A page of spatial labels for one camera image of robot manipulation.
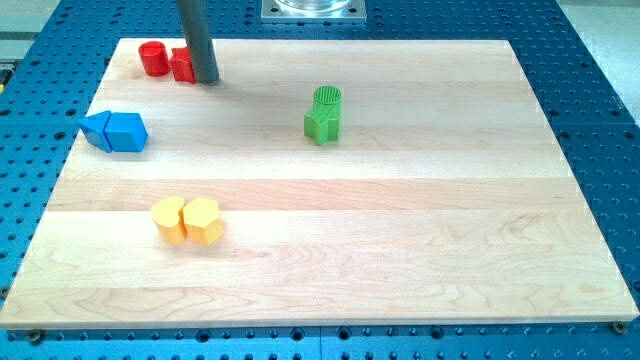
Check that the blue triangle block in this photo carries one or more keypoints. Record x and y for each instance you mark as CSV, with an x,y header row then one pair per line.
x,y
94,129

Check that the wooden board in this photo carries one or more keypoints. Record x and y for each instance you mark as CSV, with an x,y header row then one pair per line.
x,y
446,199

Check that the green star block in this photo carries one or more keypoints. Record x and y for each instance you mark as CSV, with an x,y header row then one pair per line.
x,y
322,123

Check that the green cylinder block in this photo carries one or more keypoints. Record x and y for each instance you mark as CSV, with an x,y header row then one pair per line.
x,y
327,99

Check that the yellow hexagon block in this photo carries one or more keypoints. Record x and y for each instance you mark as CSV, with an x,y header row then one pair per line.
x,y
202,220

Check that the yellow heart block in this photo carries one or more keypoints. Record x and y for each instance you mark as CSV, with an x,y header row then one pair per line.
x,y
168,217

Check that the red star block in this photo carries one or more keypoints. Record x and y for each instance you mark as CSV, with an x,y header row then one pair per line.
x,y
181,65

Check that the blue cube block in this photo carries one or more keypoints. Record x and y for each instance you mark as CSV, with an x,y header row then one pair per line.
x,y
126,132

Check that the red cylinder block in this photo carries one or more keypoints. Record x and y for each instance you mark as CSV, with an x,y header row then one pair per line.
x,y
154,58

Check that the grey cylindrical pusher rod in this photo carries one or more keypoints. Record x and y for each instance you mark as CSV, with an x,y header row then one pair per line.
x,y
195,24

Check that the blue perforated table plate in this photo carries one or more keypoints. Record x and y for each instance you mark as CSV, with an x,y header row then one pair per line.
x,y
578,57

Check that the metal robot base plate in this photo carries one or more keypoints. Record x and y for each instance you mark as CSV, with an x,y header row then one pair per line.
x,y
313,11

